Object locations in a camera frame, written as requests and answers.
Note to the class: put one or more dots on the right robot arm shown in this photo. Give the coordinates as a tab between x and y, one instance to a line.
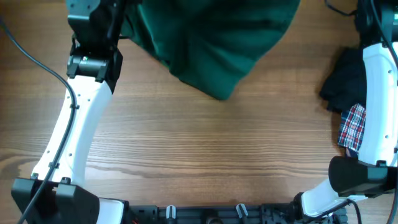
374	172

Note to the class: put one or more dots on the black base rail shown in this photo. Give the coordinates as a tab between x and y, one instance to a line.
239	214

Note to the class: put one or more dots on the green cloth garment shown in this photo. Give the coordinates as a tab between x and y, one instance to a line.
209	45

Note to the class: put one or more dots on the black cloth garment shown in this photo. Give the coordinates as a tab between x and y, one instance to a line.
346	85

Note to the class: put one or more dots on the red plaid cloth garment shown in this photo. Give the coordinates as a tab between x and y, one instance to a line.
351	128

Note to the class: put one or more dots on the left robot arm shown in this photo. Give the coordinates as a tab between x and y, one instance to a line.
54	192

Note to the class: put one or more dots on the navy blue cloth garment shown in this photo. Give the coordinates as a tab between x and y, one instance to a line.
351	153

